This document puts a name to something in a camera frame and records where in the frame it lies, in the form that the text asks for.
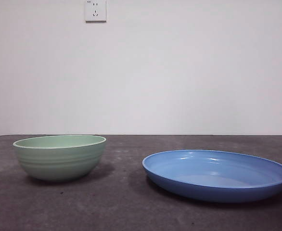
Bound white wall socket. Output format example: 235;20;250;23
84;0;107;24

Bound green ribbed bowl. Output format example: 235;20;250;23
13;134;107;182

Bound blue round plate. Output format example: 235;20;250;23
142;149;282;204

